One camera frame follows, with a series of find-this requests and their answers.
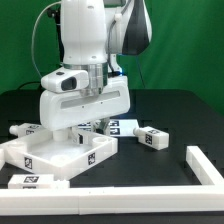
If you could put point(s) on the white block left edge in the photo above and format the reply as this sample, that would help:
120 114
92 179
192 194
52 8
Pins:
2 158

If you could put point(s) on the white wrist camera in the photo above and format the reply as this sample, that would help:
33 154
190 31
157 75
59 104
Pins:
64 80

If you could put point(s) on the white L-shaped obstacle wall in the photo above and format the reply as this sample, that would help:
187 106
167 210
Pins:
208 195

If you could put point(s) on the white sheet with tags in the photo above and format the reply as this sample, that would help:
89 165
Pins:
118 127

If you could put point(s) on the white square tabletop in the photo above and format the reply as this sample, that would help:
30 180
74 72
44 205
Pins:
47 152

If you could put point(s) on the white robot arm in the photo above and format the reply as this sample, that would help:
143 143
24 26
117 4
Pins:
81 90

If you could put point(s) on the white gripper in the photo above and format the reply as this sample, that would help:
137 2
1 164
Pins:
63 110

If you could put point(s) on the black camera stand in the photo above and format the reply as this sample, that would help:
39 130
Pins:
55 15

